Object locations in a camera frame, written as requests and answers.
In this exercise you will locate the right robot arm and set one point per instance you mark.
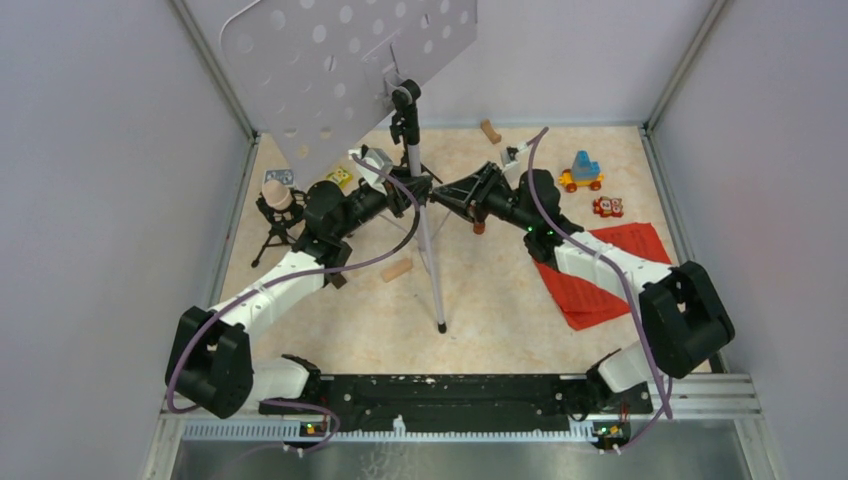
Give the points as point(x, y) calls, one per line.
point(681, 320)

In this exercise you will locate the lying wooden block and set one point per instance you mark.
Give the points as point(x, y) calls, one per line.
point(396, 269)

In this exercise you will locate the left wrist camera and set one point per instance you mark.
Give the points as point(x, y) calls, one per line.
point(373, 165)

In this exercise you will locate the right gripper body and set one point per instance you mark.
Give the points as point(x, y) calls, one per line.
point(492, 197)

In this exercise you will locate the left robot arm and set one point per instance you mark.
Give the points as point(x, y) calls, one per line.
point(210, 365)

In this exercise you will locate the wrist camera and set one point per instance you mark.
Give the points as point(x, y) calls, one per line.
point(373, 165)
point(512, 164)

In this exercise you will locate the blue playing card box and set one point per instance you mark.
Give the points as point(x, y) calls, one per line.
point(283, 176)

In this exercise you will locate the silver music stand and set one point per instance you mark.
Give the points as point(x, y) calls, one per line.
point(330, 76)

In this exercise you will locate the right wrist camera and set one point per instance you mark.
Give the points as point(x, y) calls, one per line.
point(512, 164)

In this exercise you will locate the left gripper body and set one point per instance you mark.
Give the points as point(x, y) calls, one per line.
point(395, 203)

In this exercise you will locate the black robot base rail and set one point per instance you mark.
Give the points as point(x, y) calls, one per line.
point(471, 403)

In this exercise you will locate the red sheet music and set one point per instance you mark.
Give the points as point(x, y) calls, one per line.
point(590, 272)

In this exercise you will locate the toy microphone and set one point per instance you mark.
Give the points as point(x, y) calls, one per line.
point(283, 208)

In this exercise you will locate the upright wooden block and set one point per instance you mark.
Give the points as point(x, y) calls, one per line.
point(493, 136)

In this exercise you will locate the red owl toy block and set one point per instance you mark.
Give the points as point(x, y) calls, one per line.
point(607, 207)

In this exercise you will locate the yellow toy block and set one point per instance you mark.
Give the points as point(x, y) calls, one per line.
point(340, 176)

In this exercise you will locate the yellow toy car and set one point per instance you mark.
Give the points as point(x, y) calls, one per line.
point(583, 172)

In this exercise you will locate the dark brown block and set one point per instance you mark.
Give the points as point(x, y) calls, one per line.
point(337, 280)

